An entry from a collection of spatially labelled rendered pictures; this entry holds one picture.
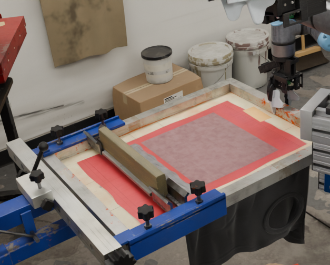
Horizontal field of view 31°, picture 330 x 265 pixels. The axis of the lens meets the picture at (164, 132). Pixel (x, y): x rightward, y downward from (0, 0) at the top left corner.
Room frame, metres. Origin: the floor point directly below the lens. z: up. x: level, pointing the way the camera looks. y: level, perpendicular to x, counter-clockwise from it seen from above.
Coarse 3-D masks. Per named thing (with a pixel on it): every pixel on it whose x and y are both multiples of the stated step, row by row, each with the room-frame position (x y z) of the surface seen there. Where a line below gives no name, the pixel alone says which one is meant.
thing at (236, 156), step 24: (216, 144) 1.64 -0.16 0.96; (240, 144) 1.62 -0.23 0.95; (264, 144) 1.60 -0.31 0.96; (288, 144) 1.59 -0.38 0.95; (168, 168) 1.54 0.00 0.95; (192, 168) 1.52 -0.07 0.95; (216, 168) 1.50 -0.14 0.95; (240, 168) 1.49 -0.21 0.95; (120, 192) 1.44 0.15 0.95; (144, 192) 1.43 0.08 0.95
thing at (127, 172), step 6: (108, 156) 1.59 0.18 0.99; (114, 162) 1.55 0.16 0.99; (120, 168) 1.51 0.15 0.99; (126, 174) 1.48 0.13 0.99; (132, 174) 1.47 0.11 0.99; (132, 180) 1.45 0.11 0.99; (138, 180) 1.43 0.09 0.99; (138, 186) 1.42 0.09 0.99; (144, 186) 1.40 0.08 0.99; (150, 192) 1.37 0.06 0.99
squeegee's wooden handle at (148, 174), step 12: (108, 132) 1.62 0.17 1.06; (108, 144) 1.60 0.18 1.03; (120, 144) 1.54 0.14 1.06; (120, 156) 1.53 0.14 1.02; (132, 156) 1.47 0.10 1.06; (132, 168) 1.47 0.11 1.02; (144, 168) 1.40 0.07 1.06; (156, 168) 1.39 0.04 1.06; (144, 180) 1.41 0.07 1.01; (156, 180) 1.34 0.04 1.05
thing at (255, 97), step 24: (192, 96) 1.93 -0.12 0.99; (216, 96) 1.97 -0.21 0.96; (240, 96) 1.95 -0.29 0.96; (264, 96) 1.86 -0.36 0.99; (144, 120) 1.82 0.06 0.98; (288, 120) 1.72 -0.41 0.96; (264, 168) 1.42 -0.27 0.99; (288, 168) 1.42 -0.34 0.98; (72, 192) 1.45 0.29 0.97; (240, 192) 1.33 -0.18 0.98; (96, 216) 1.31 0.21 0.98
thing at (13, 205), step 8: (8, 200) 1.35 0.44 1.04; (16, 200) 1.35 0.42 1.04; (24, 200) 1.34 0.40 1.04; (0, 208) 1.32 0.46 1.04; (8, 208) 1.31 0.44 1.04; (16, 208) 1.31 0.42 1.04; (24, 208) 1.31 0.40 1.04; (32, 208) 1.32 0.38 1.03; (40, 208) 1.33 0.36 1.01; (0, 216) 1.28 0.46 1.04; (8, 216) 1.29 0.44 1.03; (16, 216) 1.30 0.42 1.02; (0, 224) 1.28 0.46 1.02; (8, 224) 1.29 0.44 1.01; (16, 224) 1.30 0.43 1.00
